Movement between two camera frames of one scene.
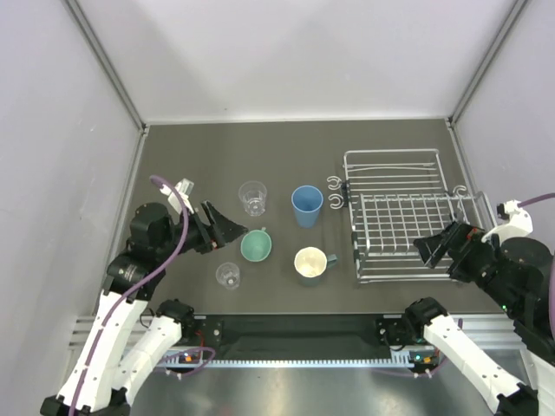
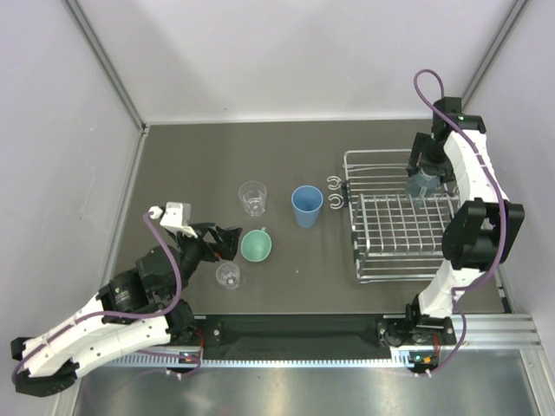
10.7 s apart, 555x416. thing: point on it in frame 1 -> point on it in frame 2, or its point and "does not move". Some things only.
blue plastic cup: (306, 201) does not move
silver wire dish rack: (395, 197) does not move
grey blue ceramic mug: (310, 263) -> (421, 186)
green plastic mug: (256, 245) does not move
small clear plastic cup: (229, 275) does not move
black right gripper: (464, 238) -> (444, 170)
